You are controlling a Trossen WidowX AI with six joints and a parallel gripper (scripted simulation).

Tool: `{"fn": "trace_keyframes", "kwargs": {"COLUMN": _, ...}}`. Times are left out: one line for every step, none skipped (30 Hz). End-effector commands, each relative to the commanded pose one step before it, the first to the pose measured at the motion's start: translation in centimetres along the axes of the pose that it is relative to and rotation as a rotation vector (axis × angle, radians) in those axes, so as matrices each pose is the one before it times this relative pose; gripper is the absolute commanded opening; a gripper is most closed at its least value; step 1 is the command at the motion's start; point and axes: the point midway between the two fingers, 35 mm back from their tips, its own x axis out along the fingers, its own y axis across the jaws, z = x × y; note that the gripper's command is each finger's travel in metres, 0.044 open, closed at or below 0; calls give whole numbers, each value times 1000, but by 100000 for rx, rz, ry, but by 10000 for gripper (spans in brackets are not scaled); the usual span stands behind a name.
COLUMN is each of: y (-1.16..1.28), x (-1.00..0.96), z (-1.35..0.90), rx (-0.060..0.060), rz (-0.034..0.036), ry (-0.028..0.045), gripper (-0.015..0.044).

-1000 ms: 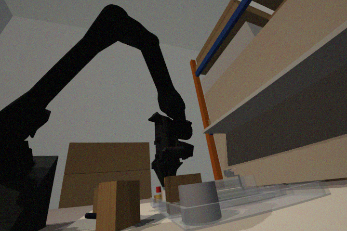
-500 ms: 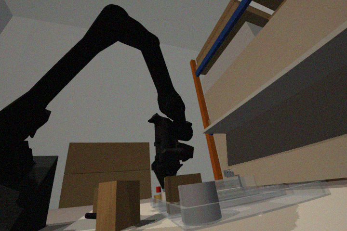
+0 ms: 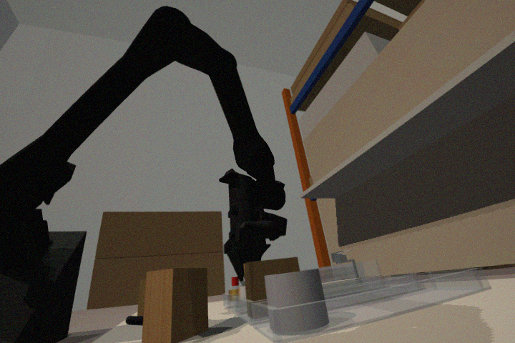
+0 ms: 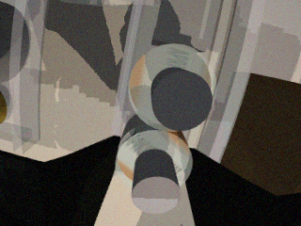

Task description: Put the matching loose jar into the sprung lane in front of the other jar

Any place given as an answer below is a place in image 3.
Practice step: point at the black flat bar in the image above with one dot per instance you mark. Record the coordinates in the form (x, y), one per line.
(134, 320)

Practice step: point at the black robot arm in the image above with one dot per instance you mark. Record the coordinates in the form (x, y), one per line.
(40, 169)

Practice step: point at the tan rectangular block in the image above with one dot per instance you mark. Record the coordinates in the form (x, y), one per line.
(140, 309)

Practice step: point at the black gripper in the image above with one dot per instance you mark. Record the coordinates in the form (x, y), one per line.
(247, 236)

